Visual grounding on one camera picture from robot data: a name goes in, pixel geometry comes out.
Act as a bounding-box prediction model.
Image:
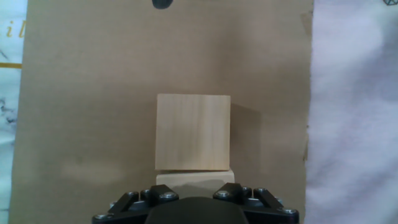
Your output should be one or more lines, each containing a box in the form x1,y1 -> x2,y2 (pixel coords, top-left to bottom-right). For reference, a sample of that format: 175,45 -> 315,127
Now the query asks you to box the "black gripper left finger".
91,184 -> 180,224

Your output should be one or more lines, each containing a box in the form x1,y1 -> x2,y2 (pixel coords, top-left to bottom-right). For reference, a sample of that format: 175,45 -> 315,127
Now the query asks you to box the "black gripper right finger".
213,182 -> 300,224

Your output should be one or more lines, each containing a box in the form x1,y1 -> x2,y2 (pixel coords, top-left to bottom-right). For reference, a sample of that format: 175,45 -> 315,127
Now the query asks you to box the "light wooden cube block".
154,93 -> 231,171
155,169 -> 236,199

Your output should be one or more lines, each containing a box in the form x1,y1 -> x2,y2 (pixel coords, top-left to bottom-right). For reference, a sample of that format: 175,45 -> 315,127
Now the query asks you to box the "black round dot mark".
151,0 -> 174,10

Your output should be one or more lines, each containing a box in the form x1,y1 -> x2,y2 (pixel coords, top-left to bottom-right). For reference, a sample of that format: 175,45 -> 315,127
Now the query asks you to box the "brown cardboard sheet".
7,0 -> 314,224

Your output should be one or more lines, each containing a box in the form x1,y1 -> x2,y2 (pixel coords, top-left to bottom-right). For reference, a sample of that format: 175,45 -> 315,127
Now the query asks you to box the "marble pattern cloth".
0,0 -> 398,224

